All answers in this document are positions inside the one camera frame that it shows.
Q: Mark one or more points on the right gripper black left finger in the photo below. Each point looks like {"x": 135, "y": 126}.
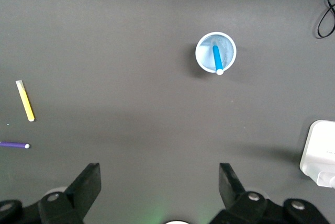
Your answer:
{"x": 78, "y": 197}

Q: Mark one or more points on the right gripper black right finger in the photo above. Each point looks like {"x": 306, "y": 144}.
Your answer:
{"x": 235, "y": 203}

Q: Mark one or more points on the blue marker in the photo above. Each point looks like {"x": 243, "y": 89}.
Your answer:
{"x": 217, "y": 57}

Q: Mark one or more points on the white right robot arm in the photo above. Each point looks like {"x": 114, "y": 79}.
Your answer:
{"x": 176, "y": 222}

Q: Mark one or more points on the purple marker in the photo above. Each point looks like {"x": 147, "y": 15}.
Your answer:
{"x": 13, "y": 145}

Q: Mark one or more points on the yellow marker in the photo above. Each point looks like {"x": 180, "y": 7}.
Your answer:
{"x": 25, "y": 102}

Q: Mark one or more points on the light blue mesh cup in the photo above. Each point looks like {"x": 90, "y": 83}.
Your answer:
{"x": 204, "y": 56}

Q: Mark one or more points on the white camera stand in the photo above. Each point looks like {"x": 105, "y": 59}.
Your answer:
{"x": 319, "y": 153}

